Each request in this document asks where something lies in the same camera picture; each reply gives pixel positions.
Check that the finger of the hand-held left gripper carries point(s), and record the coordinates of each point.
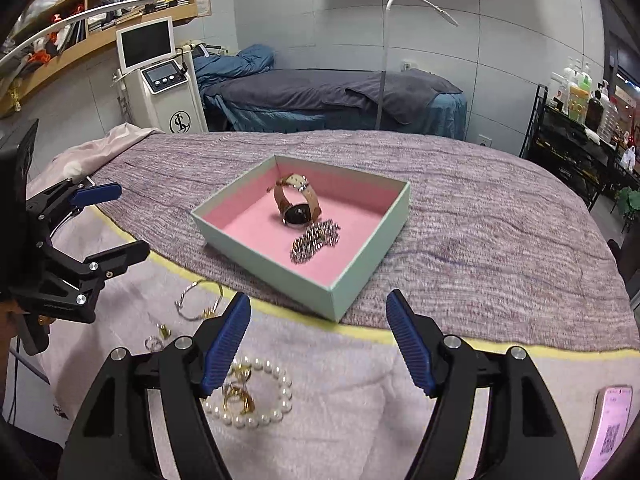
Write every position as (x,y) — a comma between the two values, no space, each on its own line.
(120,255)
(97,193)

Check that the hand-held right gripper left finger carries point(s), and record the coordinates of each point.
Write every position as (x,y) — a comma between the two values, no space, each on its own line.
(227,345)

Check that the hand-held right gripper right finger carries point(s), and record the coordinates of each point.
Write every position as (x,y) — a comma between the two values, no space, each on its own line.
(407,340)

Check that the thin gold bangle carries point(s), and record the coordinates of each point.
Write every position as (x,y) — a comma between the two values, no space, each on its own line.
(192,316)

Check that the gold rings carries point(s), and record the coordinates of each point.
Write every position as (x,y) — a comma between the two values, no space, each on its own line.
(240,400)

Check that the small gold earring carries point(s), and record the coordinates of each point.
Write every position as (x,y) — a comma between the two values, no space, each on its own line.
(163,330)

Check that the mint green jewelry box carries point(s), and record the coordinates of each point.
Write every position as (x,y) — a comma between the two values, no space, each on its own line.
(280,280)

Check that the pale pink duvet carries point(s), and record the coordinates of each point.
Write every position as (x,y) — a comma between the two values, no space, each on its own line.
(100,152)

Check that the lilac blanket with yellow trim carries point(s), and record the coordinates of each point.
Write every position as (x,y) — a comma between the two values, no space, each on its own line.
(340,400)

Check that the white beauty machine with screen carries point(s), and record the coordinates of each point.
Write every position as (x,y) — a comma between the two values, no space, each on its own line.
(170,100)

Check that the purple knitted blanket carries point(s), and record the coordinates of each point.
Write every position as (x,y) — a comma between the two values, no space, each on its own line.
(475,240)

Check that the white crumpled bag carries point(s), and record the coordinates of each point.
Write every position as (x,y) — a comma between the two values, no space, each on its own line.
(47,2)

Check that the wooden cubby shelf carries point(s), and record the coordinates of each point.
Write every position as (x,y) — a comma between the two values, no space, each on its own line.
(140,20)

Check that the blue quilt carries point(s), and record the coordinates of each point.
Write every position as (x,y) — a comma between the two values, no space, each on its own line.
(230,65)

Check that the pink smartphone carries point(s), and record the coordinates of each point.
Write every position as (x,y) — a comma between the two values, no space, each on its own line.
(607,430)

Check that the person's dark clothing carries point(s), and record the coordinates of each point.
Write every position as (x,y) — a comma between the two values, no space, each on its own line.
(630,270)

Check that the massage bed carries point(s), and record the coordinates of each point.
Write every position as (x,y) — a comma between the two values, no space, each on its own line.
(325,110)

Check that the black trolley cart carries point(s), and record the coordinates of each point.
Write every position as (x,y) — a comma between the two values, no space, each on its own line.
(560,150)

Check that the dark grey bed blanket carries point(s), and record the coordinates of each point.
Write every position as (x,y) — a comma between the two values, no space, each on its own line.
(325,87)

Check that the white plastic bag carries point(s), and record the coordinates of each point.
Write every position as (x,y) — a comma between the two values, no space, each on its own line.
(628,157)

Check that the group of bottles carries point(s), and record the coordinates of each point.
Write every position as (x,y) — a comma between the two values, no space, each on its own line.
(580,95)

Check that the low wall socket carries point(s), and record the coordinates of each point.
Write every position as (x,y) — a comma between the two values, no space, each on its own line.
(485,141)

